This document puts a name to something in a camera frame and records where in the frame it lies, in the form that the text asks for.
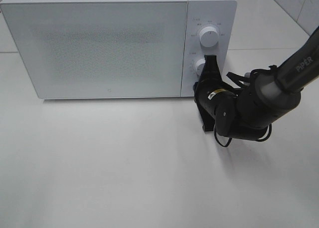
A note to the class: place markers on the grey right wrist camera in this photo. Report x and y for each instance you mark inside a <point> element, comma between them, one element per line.
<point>208,121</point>

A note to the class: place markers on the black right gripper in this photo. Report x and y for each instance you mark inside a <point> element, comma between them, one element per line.
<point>210,90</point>

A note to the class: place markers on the white microwave knob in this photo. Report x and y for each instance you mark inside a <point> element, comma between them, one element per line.
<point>198,66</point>
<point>209,36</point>

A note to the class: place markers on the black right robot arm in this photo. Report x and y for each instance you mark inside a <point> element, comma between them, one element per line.
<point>260,98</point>

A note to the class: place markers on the white microwave oven body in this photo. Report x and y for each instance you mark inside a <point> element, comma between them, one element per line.
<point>199,14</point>

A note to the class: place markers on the white microwave door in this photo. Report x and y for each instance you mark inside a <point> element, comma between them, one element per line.
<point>100,50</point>

